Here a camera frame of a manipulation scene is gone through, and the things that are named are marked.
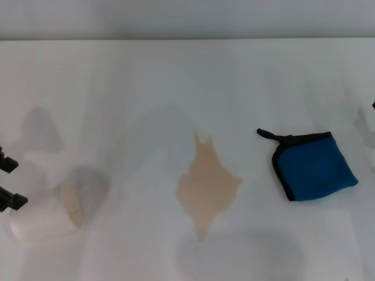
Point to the white paper cup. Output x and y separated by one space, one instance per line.
41 222

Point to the blue rag with black edge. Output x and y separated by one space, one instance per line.
313 167

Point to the brown water stain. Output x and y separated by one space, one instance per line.
208 181

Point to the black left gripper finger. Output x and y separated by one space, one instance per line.
7 164
14 200

